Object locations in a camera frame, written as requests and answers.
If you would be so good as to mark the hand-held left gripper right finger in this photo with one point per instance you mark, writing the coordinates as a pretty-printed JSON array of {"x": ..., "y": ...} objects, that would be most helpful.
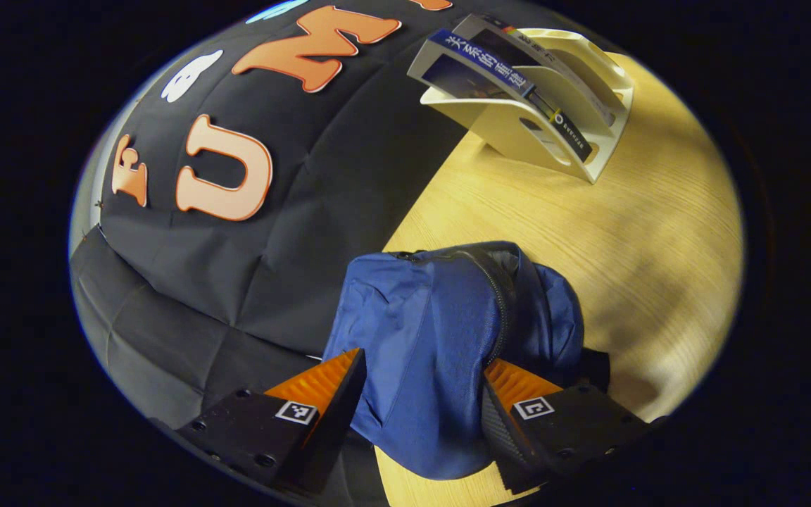
[{"x": 497, "y": 436}]

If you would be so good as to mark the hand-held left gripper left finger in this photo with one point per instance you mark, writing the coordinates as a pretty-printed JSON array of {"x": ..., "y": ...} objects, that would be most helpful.
[{"x": 338, "y": 408}]

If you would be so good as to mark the blue schoolbag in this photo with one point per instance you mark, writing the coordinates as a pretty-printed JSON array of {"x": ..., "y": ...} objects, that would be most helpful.
[{"x": 426, "y": 352}]

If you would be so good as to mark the white bookshelf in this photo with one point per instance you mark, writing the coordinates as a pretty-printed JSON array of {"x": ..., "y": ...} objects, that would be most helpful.
[{"x": 518, "y": 137}]

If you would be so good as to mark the dark portrait cover book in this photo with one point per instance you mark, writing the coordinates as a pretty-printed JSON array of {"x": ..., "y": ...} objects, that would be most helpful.
[{"x": 567, "y": 88}]

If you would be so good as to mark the starry blue cover book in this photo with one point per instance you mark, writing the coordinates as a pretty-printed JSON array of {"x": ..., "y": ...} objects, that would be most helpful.
[{"x": 476, "y": 60}]

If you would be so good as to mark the black backdrop cloth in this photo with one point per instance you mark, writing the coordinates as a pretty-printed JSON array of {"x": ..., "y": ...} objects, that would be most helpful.
[{"x": 307, "y": 232}]

